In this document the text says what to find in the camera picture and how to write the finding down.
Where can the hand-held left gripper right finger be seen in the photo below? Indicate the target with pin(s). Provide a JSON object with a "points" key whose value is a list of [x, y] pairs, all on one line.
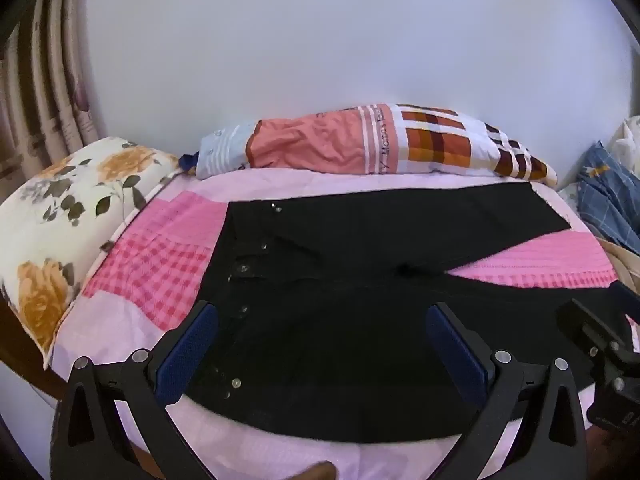
{"points": [[452, 350]]}

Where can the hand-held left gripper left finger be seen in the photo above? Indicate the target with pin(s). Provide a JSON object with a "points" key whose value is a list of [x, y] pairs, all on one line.
{"points": [[192, 345]]}

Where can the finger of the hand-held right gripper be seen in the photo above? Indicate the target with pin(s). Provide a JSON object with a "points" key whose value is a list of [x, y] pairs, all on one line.
{"points": [[627, 297], [585, 322]]}

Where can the black pants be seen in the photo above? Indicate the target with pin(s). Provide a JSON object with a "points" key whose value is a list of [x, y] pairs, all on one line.
{"points": [[325, 335]]}

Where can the beige cloth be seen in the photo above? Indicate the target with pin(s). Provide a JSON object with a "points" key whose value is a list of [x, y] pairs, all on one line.
{"points": [[622, 260]]}

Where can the pink patchwork bed sheet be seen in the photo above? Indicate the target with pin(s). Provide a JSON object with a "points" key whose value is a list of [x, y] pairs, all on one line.
{"points": [[150, 260]]}

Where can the blue checked cloth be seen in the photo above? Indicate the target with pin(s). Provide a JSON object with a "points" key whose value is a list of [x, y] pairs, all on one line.
{"points": [[607, 195]]}

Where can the white cloth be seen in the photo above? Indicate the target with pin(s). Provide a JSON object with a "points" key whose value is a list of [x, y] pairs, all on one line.
{"points": [[629, 137]]}

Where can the small dark blue cloth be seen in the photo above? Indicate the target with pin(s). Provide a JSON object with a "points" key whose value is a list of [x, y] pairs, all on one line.
{"points": [[188, 162]]}

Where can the white floral pillow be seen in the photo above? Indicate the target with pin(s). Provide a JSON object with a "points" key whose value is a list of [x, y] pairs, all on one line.
{"points": [[55, 220]]}

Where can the orange plaid pillow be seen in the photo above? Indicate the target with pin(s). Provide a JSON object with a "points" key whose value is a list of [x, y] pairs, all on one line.
{"points": [[320, 145]]}

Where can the beige patterned curtain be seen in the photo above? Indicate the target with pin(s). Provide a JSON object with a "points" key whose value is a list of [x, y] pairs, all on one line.
{"points": [[40, 85]]}

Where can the brown wooden bed frame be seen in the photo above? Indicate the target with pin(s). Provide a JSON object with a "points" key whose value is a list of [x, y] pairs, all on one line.
{"points": [[22, 355]]}

